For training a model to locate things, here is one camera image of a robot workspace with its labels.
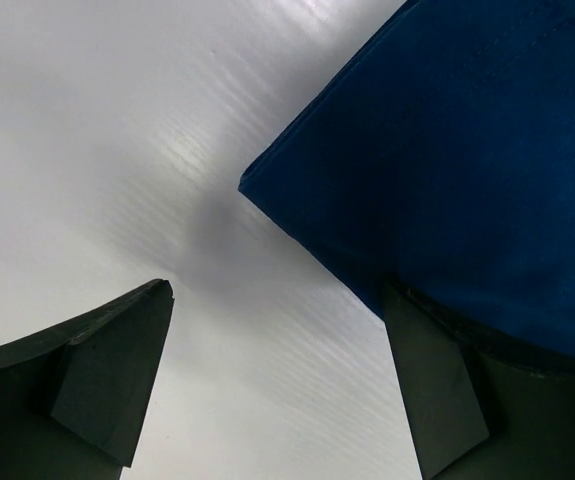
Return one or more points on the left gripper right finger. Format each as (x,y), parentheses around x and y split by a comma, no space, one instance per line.
(480,404)

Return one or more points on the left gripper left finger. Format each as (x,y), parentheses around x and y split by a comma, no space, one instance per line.
(74,396)

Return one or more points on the navy blue t shirt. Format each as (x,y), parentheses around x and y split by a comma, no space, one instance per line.
(442,155)

